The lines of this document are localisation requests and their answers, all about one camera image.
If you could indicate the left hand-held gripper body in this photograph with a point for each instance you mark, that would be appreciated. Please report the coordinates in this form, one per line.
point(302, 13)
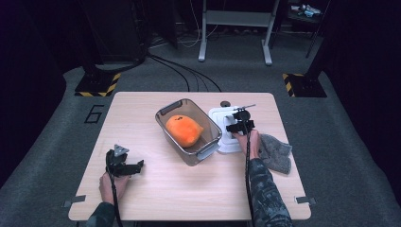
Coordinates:
point(116, 164)

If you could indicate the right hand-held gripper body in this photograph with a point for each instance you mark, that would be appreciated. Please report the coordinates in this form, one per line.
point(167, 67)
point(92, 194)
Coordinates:
point(245, 121)

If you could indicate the brown transparent storage box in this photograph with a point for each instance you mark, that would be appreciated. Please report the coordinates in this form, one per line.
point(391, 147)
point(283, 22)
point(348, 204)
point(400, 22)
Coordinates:
point(206, 138)

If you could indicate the grey cloth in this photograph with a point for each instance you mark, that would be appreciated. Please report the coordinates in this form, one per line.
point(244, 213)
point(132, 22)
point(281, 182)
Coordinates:
point(277, 154)

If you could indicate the orange plush toy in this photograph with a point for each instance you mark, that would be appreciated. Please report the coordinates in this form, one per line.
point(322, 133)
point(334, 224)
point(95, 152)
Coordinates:
point(184, 130)

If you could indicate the person's right hand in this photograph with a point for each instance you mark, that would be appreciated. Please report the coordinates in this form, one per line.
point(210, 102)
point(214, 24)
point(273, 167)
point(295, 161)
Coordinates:
point(250, 145)

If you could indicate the person's left hand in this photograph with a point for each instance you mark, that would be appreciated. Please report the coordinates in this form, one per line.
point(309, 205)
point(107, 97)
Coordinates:
point(113, 189)

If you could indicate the dark round table grommet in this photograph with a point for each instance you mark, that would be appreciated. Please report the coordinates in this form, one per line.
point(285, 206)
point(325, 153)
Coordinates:
point(225, 103)

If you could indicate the grey tape strip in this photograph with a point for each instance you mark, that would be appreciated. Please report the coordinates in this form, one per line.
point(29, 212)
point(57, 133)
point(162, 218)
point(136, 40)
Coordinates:
point(305, 200)

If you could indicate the clutter on dark shelf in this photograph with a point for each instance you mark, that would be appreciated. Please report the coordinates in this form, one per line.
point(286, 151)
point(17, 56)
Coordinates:
point(305, 10)

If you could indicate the black cabinet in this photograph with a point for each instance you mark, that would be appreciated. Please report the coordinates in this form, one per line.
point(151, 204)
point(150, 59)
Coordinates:
point(116, 28)

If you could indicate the black yellow striped base plate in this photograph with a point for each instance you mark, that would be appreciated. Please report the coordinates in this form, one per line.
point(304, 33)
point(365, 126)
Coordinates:
point(304, 85)
point(97, 85)

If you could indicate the grey metal stand frame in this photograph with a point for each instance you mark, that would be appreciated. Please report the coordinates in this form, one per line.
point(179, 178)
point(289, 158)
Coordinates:
point(235, 19)

